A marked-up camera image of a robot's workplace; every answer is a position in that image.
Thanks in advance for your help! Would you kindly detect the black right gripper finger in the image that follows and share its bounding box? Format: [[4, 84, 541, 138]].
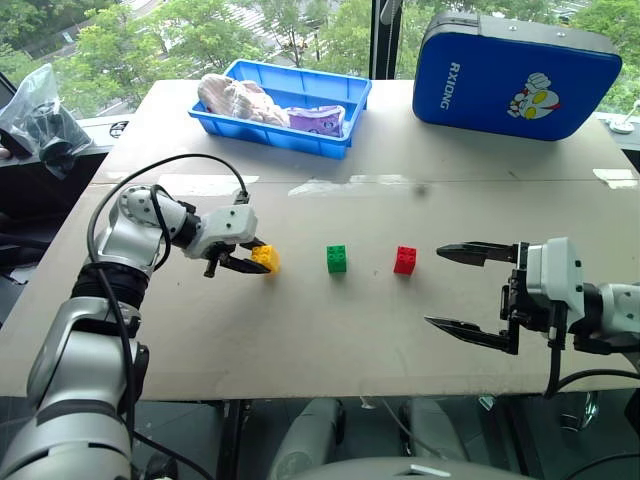
[[423, 315, 512, 355], [435, 241, 517, 267]]

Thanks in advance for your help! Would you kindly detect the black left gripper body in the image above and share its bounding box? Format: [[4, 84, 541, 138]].
[[202, 242, 242, 279]]

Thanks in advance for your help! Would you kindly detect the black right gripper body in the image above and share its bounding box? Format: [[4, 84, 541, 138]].
[[499, 241, 552, 355]]

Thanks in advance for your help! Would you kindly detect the yellow toy brick cube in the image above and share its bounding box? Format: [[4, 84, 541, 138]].
[[250, 243, 282, 276]]

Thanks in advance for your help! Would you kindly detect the red toy brick cube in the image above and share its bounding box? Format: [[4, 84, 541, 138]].
[[392, 244, 420, 277]]

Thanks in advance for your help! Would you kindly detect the green toy brick cube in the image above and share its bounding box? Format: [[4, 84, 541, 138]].
[[325, 243, 349, 275]]

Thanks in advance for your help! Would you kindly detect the purple packet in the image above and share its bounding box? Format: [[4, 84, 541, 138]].
[[283, 103, 347, 139]]

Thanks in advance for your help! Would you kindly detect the pink plastic bag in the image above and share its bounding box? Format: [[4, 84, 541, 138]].
[[196, 73, 292, 129]]

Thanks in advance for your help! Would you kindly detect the blue plastic bin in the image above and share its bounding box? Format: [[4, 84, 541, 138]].
[[187, 58, 374, 162]]

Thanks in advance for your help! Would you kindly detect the blue cartoon print case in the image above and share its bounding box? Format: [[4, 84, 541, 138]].
[[411, 9, 624, 143]]

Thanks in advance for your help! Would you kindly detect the black table leg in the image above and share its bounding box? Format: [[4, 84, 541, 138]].
[[217, 399, 252, 480]]

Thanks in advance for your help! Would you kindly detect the grey rounded shape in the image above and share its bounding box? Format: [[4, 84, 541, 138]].
[[268, 397, 347, 480]]

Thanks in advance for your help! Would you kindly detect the small white stand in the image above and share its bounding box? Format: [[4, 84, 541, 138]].
[[608, 98, 640, 134]]

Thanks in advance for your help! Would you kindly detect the clear plastic bag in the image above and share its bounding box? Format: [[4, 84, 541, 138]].
[[0, 62, 95, 180]]

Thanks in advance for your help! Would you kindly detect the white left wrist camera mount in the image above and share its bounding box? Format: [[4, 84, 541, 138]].
[[198, 203, 259, 257]]

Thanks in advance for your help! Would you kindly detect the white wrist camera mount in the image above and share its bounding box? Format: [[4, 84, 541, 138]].
[[198, 203, 259, 257], [526, 236, 587, 332]]

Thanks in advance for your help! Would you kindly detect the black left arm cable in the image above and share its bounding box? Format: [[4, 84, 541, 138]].
[[86, 152, 251, 451]]

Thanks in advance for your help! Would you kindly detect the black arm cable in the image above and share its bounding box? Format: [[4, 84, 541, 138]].
[[86, 152, 251, 451], [543, 299, 640, 400]]

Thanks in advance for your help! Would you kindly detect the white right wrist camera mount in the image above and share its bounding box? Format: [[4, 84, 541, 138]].
[[526, 236, 587, 332]]

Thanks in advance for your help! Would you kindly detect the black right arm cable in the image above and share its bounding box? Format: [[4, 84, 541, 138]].
[[543, 299, 640, 400]]

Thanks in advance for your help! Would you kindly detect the metal caster bracket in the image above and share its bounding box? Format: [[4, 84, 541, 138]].
[[558, 391, 600, 432]]

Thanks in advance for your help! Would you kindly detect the black window frame post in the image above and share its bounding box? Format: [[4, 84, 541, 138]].
[[368, 0, 402, 81]]

